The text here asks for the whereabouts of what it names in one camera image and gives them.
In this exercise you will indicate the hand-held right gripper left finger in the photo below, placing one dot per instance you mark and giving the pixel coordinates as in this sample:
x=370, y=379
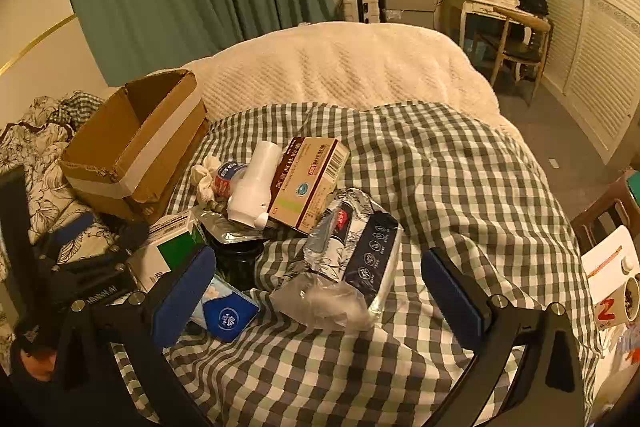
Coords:
x=182, y=294

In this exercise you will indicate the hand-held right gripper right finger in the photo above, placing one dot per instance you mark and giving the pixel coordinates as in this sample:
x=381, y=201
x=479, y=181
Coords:
x=450, y=302

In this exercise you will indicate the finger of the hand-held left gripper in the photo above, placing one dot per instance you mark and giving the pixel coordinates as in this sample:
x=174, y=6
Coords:
x=75, y=231

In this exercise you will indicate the blue tissue packet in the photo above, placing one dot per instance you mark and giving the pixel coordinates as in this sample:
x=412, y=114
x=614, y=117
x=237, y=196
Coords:
x=227, y=314

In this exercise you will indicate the silver foil blister pack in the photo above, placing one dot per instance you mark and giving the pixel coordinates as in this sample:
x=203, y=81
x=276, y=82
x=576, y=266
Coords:
x=235, y=234

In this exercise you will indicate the brown cardboard box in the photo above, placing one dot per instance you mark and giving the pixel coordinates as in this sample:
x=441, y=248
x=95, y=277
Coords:
x=100, y=147

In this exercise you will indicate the white plastic bottle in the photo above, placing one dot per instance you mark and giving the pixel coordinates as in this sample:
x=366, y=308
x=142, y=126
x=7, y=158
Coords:
x=252, y=192

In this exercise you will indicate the red and white sachet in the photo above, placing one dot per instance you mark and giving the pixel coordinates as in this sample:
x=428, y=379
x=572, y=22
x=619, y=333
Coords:
x=325, y=234

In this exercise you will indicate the person's left hand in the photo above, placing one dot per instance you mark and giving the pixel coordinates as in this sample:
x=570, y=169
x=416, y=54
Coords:
x=37, y=364

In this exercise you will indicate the green and white box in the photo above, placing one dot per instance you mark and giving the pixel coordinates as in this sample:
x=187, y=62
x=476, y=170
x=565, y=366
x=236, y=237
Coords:
x=165, y=252

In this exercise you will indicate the dark glass jar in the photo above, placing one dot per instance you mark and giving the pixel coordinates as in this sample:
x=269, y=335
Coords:
x=235, y=267

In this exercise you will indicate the floral bedding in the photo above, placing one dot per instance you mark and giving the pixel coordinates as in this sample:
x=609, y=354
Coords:
x=45, y=147

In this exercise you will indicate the floral tissue pack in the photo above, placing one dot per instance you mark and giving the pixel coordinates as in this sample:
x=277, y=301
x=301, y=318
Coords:
x=370, y=257

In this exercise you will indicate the white crumpled cloth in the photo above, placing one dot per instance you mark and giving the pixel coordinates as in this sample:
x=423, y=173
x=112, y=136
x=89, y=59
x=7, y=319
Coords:
x=202, y=192

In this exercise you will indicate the grey checkered blanket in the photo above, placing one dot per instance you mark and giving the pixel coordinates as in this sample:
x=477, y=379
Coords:
x=450, y=187

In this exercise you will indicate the clear floss pick jar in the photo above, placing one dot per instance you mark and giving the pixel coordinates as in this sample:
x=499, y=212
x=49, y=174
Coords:
x=230, y=174

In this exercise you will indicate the clear plastic bag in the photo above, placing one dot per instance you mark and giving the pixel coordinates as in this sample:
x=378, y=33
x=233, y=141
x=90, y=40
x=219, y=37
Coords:
x=320, y=302

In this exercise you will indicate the white mug red print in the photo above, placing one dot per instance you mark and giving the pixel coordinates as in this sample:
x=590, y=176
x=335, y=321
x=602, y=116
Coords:
x=607, y=307

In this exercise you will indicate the white paper box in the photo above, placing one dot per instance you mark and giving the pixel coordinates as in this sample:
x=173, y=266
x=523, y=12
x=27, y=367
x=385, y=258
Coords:
x=605, y=257

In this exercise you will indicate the red-brown medicine box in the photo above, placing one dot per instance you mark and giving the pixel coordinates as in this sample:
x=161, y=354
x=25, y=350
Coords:
x=310, y=187

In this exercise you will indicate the wooden stool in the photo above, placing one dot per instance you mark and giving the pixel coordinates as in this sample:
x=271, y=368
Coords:
x=605, y=202

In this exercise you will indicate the cream textured blanket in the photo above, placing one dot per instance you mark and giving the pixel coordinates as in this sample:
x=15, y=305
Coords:
x=350, y=62

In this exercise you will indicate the wooden chair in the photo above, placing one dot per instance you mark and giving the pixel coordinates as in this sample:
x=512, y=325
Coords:
x=525, y=24

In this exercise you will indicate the white dressing table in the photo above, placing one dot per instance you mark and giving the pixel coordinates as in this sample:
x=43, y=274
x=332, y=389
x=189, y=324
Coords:
x=475, y=4

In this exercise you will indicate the white louvered wardrobe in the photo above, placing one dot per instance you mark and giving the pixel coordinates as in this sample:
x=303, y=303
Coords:
x=600, y=32

